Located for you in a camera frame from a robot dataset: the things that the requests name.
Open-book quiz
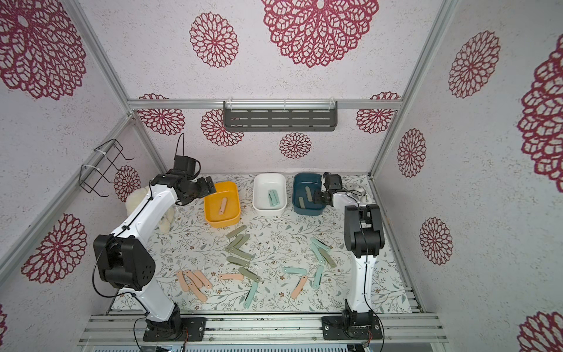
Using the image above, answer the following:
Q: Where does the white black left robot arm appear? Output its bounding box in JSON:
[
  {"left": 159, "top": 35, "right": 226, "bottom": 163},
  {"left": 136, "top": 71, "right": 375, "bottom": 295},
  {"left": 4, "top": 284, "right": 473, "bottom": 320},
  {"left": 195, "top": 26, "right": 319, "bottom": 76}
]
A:
[{"left": 93, "top": 174, "right": 216, "bottom": 324}]

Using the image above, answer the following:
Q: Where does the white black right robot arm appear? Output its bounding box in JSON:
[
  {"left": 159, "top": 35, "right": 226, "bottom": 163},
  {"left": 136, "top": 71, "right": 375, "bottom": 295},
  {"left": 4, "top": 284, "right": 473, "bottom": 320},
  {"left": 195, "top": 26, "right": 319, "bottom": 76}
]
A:
[{"left": 313, "top": 172, "right": 385, "bottom": 334}]

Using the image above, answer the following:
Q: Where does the teal plastic storage box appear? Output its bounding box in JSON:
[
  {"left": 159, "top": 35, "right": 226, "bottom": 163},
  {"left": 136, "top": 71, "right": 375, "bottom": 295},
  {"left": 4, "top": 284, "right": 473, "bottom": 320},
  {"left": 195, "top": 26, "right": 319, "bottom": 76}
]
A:
[{"left": 292, "top": 172, "right": 325, "bottom": 216}]

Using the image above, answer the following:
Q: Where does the yellow plastic storage box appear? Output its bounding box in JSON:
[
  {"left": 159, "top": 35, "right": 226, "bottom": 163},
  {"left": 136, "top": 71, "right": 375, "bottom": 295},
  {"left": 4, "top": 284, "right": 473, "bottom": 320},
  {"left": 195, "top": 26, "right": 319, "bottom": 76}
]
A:
[{"left": 204, "top": 181, "right": 242, "bottom": 228}]

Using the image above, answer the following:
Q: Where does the white plastic storage box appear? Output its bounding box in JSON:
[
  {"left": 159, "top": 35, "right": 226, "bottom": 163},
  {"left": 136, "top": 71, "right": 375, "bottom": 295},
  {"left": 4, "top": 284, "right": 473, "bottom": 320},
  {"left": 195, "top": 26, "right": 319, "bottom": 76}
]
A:
[{"left": 252, "top": 173, "right": 287, "bottom": 217}]

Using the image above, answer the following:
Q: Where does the white twin-bell alarm clock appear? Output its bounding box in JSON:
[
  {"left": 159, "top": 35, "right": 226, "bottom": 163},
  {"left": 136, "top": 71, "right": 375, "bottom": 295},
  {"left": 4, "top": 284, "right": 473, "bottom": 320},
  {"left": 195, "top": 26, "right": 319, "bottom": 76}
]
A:
[{"left": 352, "top": 187, "right": 373, "bottom": 205}]

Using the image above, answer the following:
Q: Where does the white plush dog toy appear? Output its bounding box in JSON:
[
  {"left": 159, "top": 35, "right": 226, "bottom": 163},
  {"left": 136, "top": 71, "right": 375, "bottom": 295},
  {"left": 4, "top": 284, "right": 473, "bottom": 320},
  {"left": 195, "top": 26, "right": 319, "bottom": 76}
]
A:
[{"left": 126, "top": 186, "right": 175, "bottom": 234}]

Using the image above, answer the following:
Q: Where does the grey wall shelf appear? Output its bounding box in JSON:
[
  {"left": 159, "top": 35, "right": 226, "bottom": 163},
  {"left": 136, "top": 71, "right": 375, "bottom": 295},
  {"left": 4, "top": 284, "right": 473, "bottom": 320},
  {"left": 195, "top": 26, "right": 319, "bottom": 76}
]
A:
[{"left": 223, "top": 100, "right": 338, "bottom": 132}]

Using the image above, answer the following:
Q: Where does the black wire wall rack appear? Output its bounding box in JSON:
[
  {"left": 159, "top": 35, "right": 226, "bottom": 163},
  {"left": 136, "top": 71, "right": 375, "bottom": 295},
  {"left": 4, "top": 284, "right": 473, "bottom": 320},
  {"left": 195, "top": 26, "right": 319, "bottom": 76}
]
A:
[{"left": 78, "top": 138, "right": 134, "bottom": 198}]

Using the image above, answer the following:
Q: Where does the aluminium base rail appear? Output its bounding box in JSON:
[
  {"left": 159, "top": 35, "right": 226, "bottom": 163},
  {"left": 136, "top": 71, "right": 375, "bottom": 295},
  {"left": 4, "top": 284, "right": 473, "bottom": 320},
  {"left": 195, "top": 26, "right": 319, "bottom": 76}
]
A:
[{"left": 78, "top": 313, "right": 448, "bottom": 347}]

